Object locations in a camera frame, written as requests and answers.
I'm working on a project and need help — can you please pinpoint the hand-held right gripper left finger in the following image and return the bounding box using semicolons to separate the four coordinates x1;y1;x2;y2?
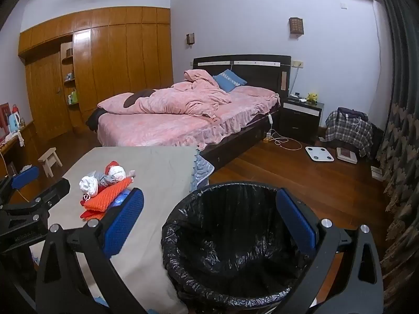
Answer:
34;188;145;314

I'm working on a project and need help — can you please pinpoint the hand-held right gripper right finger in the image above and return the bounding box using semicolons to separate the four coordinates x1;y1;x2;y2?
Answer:
276;188;384;314

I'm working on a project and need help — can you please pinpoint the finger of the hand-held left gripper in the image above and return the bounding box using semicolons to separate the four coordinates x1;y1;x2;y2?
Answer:
0;167;40;205
0;179;71;220

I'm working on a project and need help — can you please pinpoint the blue plastic bag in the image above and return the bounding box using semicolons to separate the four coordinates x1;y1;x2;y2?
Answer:
111;191;127;209

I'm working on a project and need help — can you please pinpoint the orange foam net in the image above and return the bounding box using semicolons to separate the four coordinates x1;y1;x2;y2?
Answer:
83;177;133;212

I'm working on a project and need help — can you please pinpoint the red cloth item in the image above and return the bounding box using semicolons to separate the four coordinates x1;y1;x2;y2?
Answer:
80;209;109;221

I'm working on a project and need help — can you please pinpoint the white plastic bag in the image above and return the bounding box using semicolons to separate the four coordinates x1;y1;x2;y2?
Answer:
80;176;99;199

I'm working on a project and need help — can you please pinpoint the grey cloth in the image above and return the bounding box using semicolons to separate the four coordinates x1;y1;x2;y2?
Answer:
92;169;136;188

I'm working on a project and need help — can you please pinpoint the trash bin with black bag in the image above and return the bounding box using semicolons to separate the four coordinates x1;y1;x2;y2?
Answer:
161;183;328;314

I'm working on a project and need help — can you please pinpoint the wooden side desk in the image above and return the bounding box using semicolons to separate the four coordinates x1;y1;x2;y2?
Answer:
0;121;37;179

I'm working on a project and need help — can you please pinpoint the wooden stool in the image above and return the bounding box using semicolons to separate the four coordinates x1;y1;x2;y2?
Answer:
37;148;63;178

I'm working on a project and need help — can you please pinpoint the blue white kettle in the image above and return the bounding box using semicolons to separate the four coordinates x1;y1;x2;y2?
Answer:
7;112;21;134

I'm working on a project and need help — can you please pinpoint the white bathroom scale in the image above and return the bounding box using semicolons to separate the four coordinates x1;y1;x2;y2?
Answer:
305;146;334;162

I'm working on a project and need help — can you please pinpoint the white scale with dark centre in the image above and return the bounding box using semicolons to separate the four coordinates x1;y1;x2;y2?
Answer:
337;147;359;163

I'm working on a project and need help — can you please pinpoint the black cloth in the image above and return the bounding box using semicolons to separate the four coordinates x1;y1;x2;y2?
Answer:
86;108;107;132

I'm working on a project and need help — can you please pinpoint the blue quilted cloth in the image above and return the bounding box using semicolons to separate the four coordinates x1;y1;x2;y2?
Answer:
189;153;215;191

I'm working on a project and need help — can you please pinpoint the pink bed sheet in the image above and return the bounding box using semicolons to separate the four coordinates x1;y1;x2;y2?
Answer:
96;87;281;148

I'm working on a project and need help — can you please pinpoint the dark nightstand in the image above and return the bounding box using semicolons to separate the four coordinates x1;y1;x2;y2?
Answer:
280;97;324;144

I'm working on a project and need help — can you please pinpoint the plaid cloth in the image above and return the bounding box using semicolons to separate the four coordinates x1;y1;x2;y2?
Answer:
325;110;374;158

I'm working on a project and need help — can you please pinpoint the dark backpack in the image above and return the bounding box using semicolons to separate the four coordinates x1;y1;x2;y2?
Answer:
337;107;369;121

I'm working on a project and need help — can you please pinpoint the pink duvet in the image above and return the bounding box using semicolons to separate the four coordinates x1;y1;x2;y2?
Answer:
97;70;233;118

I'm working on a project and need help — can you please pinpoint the pink pillow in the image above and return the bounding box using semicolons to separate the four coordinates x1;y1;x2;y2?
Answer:
231;86;280;101

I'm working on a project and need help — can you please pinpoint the wooden wardrobe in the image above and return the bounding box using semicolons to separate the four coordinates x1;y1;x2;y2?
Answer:
18;7;174;138

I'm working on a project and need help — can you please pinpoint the dark wooden bed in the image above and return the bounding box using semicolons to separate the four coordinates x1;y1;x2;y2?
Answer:
86;54;292;171

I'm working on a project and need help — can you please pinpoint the blue pillow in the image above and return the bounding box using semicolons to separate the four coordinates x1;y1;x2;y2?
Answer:
213;69;247;93

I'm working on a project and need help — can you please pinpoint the dark green patterned curtain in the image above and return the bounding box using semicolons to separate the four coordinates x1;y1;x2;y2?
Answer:
370;0;419;314

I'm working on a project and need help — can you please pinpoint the white floor cable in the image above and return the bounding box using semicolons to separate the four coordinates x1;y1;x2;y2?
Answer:
268;125;302;151

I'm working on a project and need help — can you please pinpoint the white charger cable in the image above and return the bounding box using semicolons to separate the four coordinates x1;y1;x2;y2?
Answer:
349;114;369;138

